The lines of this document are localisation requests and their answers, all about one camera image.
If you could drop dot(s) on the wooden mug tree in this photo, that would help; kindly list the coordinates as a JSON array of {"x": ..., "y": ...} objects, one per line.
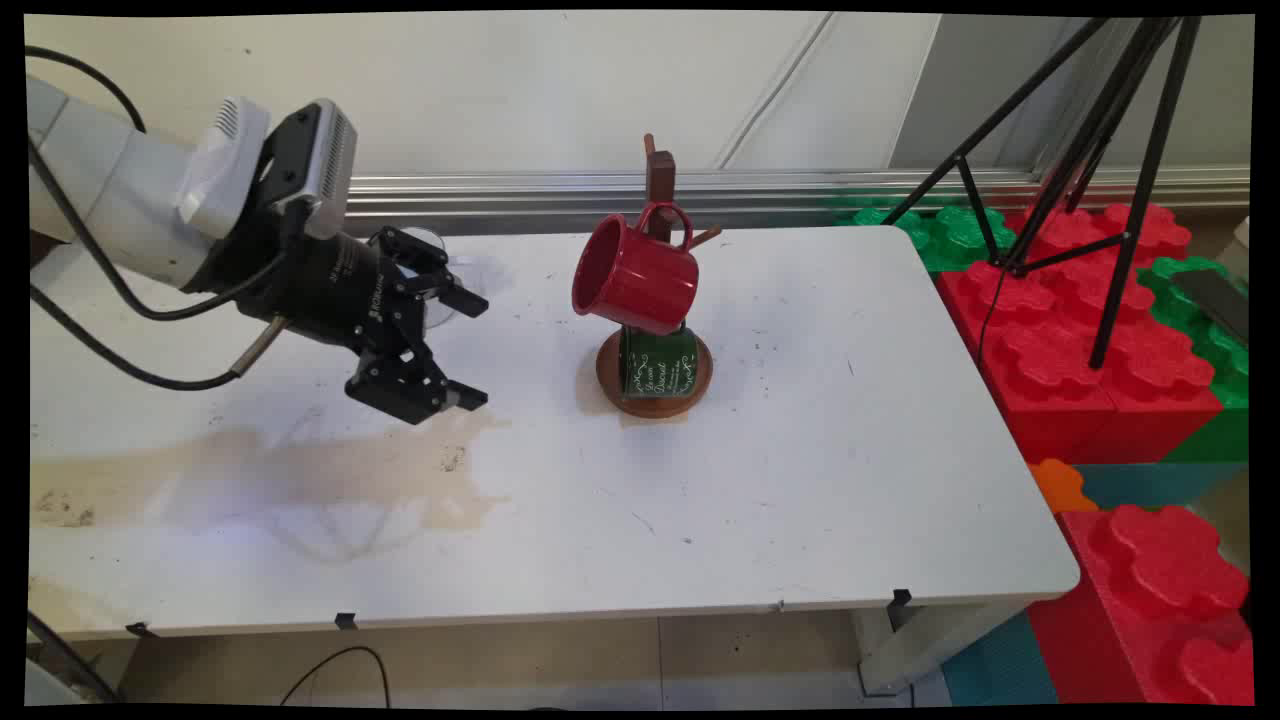
[{"x": 660, "y": 175}]

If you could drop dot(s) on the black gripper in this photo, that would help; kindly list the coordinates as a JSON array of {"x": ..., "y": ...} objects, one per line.
[{"x": 320, "y": 285}]

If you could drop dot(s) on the clear drinking glass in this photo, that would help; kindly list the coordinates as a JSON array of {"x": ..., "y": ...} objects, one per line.
[{"x": 437, "y": 243}]

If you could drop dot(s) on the aluminium wall rail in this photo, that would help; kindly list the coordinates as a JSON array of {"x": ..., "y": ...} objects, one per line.
[{"x": 500, "y": 195}]

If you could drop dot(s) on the orange foam piece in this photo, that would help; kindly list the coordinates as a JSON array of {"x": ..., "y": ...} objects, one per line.
[{"x": 1058, "y": 487}]

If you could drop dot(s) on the black tripod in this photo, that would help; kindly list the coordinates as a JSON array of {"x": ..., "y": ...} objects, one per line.
[{"x": 1133, "y": 235}]

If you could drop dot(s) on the red ceramic mug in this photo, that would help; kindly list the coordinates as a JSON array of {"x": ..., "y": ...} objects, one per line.
[{"x": 640, "y": 280}]

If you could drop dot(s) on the black table edge clip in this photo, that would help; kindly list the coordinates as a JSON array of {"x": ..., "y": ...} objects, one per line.
[
  {"x": 140, "y": 629},
  {"x": 346, "y": 621},
  {"x": 901, "y": 598}
]

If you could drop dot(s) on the green mug with white print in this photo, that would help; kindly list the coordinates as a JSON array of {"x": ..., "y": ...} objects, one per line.
[{"x": 655, "y": 365}]

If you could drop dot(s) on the silver black wrist camera box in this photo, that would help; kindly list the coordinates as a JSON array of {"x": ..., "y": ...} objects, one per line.
[{"x": 318, "y": 165}]

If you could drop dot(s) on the black flat slab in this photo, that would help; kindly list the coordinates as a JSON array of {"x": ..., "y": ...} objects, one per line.
[{"x": 1215, "y": 302}]

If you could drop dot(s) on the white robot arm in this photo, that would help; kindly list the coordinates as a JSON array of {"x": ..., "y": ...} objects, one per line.
[{"x": 110, "y": 190}]

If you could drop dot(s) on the white table leg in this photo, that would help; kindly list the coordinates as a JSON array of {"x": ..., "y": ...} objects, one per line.
[{"x": 930, "y": 640}]

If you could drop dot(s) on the black slanted tube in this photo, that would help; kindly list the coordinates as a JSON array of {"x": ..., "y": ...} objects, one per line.
[{"x": 70, "y": 655}]

